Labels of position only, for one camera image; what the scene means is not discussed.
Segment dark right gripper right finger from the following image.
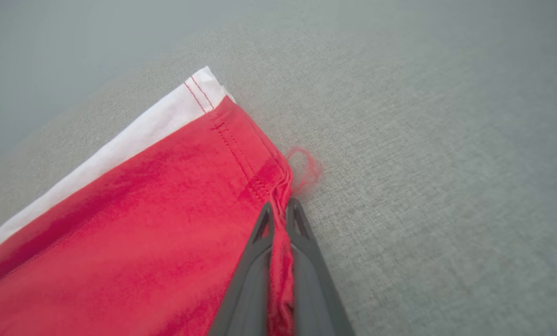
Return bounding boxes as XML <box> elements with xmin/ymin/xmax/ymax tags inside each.
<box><xmin>285</xmin><ymin>197</ymin><xmax>355</xmax><ymax>336</ymax></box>

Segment grey fabric sofa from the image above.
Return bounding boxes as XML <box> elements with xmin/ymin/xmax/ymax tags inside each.
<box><xmin>0</xmin><ymin>0</ymin><xmax>557</xmax><ymax>336</ymax></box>

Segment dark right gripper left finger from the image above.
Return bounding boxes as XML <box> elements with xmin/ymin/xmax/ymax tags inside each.
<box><xmin>207</xmin><ymin>202</ymin><xmax>275</xmax><ymax>336</ymax></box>

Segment red shorts with white stripe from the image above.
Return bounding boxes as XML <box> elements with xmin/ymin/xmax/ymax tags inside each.
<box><xmin>0</xmin><ymin>66</ymin><xmax>323</xmax><ymax>336</ymax></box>

